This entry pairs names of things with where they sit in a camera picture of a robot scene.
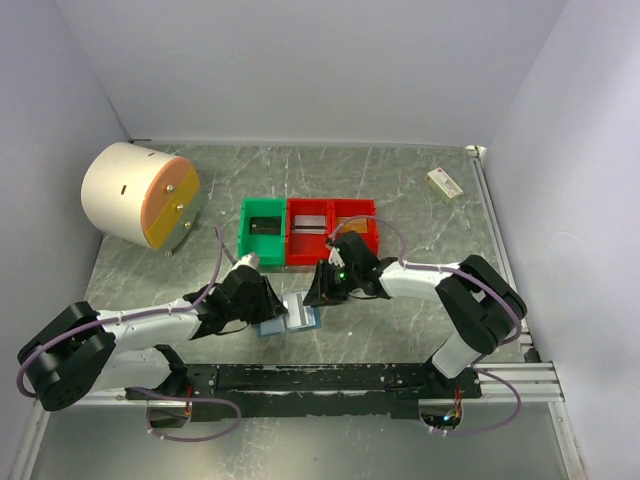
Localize white VIP card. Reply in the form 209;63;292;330
292;215;327;235

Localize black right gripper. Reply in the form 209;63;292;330
303;258;360;307

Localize white magnetic stripe card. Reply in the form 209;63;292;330
282;292;317;331

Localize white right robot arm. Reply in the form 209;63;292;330
303;232;527;398

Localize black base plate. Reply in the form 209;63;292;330
124;362;484;424

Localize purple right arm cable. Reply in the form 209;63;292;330
325;215;523;437

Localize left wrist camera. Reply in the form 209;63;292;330
233;252;260;270

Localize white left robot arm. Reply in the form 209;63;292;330
16;264;287;412

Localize small white card box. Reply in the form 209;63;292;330
425;167;464;203

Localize blue card holder wallet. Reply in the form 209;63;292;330
256;291;321;338

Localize gold credit card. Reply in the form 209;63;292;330
336;217;369;234

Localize green plastic bin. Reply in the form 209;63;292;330
237;197;286;267

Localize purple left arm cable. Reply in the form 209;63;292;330
16;227;243;443

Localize red plastic bin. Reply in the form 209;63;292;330
330;198;379;255
285;198;332;266

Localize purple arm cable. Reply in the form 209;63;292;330
325;215;523;437
16;227;243;443

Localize round drawer cabinet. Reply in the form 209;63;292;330
81;142;204;255

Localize black credit card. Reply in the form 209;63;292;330
249;216;282;236

